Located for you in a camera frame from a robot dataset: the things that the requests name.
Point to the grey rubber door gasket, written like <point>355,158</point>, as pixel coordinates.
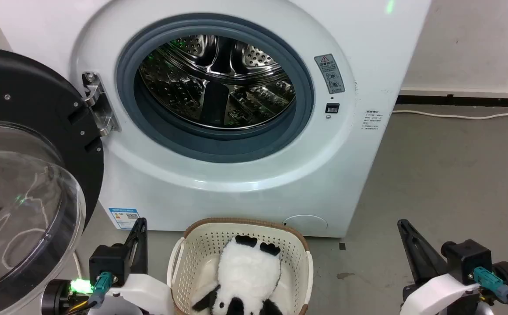
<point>170,141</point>

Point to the stainless steel drum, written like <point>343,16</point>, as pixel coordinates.
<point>218,87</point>

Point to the white front-load washing machine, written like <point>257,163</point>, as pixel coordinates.
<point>236,192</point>

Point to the black door with clear dome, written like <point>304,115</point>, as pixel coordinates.
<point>22,87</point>

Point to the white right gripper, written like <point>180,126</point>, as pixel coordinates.
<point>446,295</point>

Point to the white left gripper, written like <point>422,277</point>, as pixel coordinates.
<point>144,293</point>

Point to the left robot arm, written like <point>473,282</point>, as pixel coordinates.
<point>61,297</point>

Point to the black and white panda plush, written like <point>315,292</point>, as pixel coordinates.
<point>249,271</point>

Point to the black door lock latch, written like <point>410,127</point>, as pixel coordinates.
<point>332,108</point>

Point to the blue energy label sticker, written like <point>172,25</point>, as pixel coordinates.
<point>124,218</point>

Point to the black baseboard strip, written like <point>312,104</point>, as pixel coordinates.
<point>464,100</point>

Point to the round white filter cover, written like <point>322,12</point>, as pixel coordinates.
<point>305,225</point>

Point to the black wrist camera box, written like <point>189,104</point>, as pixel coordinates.
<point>468,258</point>
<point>107,262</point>

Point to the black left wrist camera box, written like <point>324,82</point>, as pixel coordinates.
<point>107,262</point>

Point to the small printed text label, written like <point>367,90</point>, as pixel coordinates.
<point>372,120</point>

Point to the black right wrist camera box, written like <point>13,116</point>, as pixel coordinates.
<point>468,258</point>

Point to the grey warning sticker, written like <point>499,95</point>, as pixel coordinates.
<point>330,74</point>

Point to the metal door hinge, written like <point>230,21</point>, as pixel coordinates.
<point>100,109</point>

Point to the cream perforated laundry basket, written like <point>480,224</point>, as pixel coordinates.
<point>201,245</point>

